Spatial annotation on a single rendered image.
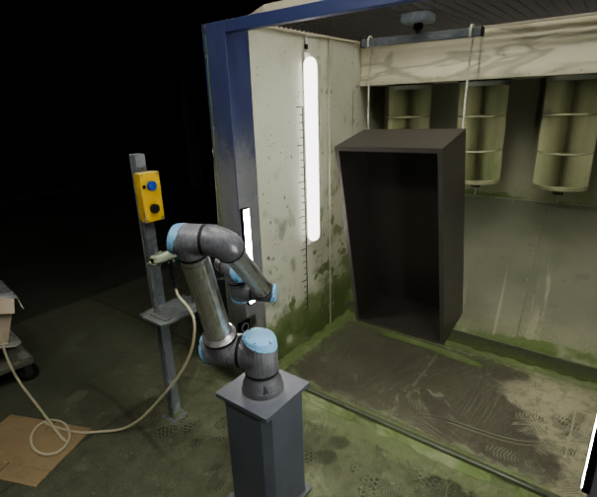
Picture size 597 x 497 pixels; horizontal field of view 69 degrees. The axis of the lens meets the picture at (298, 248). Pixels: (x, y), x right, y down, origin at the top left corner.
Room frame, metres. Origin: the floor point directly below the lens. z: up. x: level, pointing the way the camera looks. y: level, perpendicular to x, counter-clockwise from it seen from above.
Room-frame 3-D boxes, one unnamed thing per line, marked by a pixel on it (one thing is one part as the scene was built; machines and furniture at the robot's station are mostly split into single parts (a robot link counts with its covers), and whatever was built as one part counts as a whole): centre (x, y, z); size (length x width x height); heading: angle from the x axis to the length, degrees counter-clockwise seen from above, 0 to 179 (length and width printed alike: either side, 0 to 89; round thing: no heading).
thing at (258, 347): (1.66, 0.19, 0.83); 0.17 x 0.15 x 0.18; 75
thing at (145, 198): (2.25, 0.77, 1.42); 0.12 x 0.06 x 0.26; 142
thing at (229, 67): (2.64, 0.36, 1.14); 0.18 x 0.18 x 2.29; 52
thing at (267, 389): (1.66, 0.18, 0.69); 0.19 x 0.19 x 0.10
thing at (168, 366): (2.28, 0.82, 0.82); 0.06 x 0.06 x 1.64; 52
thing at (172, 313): (2.19, 0.69, 0.95); 0.26 x 0.15 x 0.32; 142
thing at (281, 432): (1.66, 0.18, 0.32); 0.31 x 0.31 x 0.64; 52
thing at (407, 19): (2.52, -0.67, 2.27); 0.14 x 0.14 x 0.05; 52
